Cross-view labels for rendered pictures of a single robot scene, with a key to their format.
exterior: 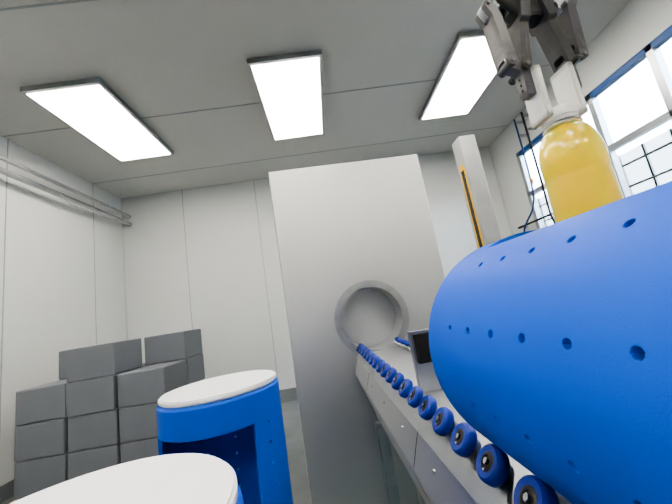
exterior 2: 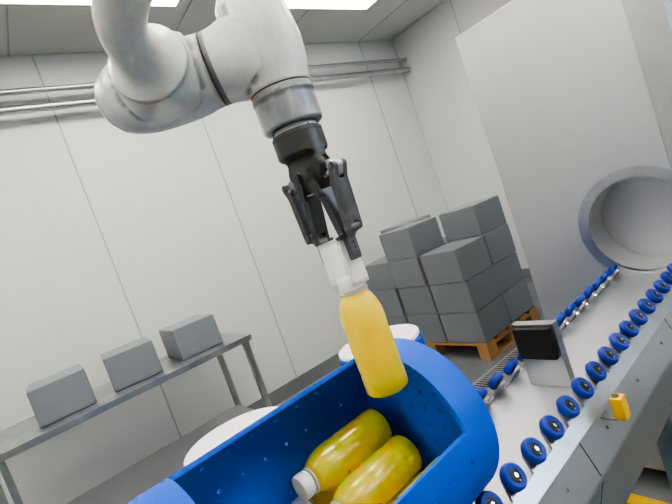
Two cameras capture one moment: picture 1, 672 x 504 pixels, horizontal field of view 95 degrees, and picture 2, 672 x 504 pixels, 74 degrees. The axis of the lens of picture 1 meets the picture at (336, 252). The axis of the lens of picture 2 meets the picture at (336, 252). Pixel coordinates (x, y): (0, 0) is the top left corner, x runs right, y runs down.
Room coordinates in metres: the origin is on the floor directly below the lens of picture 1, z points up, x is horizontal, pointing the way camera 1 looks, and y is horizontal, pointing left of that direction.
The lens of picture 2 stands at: (0.00, -0.85, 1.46)
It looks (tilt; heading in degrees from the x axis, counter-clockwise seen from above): 4 degrees down; 57
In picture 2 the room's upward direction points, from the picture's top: 19 degrees counter-clockwise
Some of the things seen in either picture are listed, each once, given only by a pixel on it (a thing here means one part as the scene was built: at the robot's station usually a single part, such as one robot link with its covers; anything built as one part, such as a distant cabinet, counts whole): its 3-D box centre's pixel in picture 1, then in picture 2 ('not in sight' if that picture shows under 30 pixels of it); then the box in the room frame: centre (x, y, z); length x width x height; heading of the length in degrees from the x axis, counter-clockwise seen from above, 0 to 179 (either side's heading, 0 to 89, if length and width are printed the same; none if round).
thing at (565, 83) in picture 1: (568, 93); (352, 260); (0.36, -0.33, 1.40); 0.03 x 0.01 x 0.07; 5
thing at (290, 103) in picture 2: not in sight; (288, 112); (0.36, -0.30, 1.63); 0.09 x 0.09 x 0.06
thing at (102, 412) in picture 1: (124, 407); (440, 279); (2.97, 2.15, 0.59); 1.20 x 0.80 x 1.19; 93
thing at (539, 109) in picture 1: (535, 97); (333, 264); (0.36, -0.28, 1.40); 0.03 x 0.01 x 0.07; 5
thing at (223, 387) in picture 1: (220, 386); (378, 342); (0.82, 0.34, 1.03); 0.28 x 0.28 x 0.01
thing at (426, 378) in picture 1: (433, 358); (541, 354); (0.86, -0.21, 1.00); 0.10 x 0.04 x 0.15; 95
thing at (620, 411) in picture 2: not in sight; (604, 404); (0.82, -0.34, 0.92); 0.08 x 0.03 x 0.05; 95
